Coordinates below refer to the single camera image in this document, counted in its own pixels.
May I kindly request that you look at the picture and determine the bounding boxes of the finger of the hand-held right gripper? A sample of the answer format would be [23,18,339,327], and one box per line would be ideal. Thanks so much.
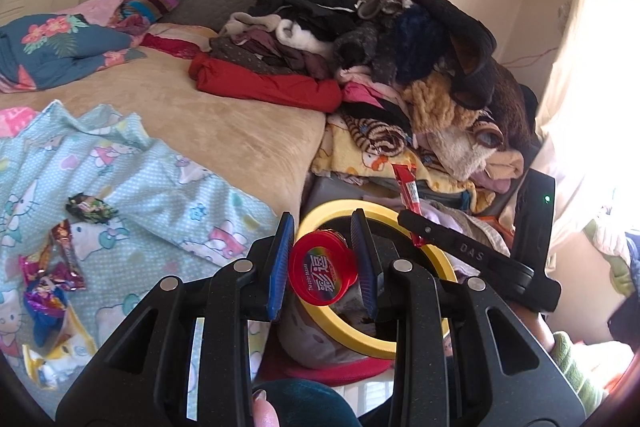
[397,209,456,255]

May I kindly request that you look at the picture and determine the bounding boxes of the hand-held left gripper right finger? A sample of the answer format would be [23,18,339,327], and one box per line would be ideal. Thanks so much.
[350,208,586,427]

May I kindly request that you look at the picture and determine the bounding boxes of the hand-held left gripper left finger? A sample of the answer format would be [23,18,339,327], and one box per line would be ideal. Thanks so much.
[55,212,296,427]

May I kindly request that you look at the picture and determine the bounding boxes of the red round lidded container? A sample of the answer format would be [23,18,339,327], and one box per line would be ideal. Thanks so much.
[288,229,347,306]

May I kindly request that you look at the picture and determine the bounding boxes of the yellow rim trash bin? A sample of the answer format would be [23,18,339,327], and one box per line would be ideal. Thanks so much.
[277,201,458,370]

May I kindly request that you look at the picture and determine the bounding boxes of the dark green candy wrapper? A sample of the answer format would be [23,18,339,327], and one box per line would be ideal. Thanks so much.
[66,193,119,224]

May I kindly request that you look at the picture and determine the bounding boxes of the brown red snack wrapper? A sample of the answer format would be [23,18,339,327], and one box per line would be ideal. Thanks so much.
[49,219,87,291]

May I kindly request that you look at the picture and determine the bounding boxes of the white yellow snack packet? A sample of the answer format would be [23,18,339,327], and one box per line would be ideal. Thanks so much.
[22,307,98,389]

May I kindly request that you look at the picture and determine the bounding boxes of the purple foil wrapper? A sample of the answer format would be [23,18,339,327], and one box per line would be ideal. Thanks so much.
[19,256,69,348]

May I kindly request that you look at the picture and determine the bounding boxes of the person's right forearm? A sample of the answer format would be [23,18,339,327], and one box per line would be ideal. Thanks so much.
[510,302,608,413]

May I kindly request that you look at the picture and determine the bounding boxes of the person's left hand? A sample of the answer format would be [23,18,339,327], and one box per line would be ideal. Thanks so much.
[252,389,280,427]

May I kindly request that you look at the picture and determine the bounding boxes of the lilac garment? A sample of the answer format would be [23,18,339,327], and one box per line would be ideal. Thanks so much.
[425,202,501,248]

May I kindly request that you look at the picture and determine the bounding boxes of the peach folded towel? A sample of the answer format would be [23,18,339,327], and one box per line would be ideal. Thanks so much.
[475,149,526,192]

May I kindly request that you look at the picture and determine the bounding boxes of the pale green cloth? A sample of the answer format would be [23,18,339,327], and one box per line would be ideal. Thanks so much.
[582,217,636,295]

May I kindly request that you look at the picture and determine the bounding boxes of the cream fluffy garment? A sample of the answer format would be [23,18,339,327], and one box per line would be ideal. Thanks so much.
[425,127,501,180]

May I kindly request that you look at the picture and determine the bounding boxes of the red fabric mat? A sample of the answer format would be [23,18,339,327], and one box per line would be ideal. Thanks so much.
[260,347,396,385]

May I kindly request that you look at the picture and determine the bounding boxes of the yellow cartoon blanket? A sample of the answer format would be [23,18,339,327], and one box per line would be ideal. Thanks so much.
[310,117,496,208]

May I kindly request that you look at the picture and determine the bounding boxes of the brown striped knit garment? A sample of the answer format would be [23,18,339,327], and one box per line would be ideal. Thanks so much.
[345,114,408,155]

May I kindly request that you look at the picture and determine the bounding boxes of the brown striped cuff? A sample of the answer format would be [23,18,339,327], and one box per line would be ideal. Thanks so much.
[467,117,506,150]

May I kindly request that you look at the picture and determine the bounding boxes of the tan knitted sweater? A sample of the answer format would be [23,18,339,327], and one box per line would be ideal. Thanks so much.
[400,72,476,148]

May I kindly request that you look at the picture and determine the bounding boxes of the brown plush blanket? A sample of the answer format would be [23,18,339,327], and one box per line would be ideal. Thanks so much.
[480,57,541,152]

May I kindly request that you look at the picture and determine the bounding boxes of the teal fuzzy cloth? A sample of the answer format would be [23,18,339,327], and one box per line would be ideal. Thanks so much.
[255,379,361,427]

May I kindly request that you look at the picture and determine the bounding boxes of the pink garment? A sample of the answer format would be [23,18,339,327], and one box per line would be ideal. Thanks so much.
[337,67,401,108]

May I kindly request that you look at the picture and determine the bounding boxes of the blue cartoon cat sheet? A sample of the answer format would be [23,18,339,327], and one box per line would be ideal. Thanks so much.
[0,102,281,418]

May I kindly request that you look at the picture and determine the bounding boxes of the tan bed sheet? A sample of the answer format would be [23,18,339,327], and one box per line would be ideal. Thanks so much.
[0,24,326,218]

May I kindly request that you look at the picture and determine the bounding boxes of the red folded jacket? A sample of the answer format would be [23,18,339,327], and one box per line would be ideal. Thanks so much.
[189,54,343,112]

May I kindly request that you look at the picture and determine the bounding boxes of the cream curtain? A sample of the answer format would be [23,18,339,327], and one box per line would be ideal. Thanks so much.
[535,0,640,233]

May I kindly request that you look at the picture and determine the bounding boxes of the grey speckled sweater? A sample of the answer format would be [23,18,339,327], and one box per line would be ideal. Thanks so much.
[332,27,401,82]

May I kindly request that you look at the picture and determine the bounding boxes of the navy fuzzy garment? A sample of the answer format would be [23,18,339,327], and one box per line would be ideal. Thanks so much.
[392,4,451,80]

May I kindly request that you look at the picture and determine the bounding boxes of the dark dotted garment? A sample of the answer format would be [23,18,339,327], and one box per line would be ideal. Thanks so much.
[207,34,301,75]

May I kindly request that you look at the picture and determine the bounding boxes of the black fleece-lined garment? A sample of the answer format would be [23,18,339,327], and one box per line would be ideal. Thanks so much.
[410,0,498,108]

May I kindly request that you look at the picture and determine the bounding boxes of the white fleece garment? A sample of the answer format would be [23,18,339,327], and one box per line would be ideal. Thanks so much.
[275,19,336,52]

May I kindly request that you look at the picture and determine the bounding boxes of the grey fuzzy slippers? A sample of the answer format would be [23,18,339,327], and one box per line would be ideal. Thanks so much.
[357,0,411,20]

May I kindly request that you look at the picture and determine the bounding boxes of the beige garment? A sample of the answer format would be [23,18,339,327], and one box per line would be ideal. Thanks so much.
[220,11,283,42]

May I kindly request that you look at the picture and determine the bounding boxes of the dark red lace cloth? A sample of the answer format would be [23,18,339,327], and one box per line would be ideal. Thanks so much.
[140,34,201,60]

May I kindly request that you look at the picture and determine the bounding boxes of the striped colourful pillow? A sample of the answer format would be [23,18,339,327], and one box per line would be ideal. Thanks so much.
[117,0,188,32]

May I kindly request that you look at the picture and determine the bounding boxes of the pink cartoon blanket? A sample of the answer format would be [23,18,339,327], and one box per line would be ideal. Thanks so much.
[0,107,38,138]

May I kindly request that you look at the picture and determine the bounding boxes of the blue floral quilt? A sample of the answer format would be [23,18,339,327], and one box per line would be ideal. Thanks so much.
[0,12,148,92]

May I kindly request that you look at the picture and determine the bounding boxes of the pink cloth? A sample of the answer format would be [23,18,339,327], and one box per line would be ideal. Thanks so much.
[55,0,123,28]

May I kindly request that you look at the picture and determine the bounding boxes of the red wall cable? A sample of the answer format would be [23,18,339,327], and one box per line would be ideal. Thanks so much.
[500,49,558,68]

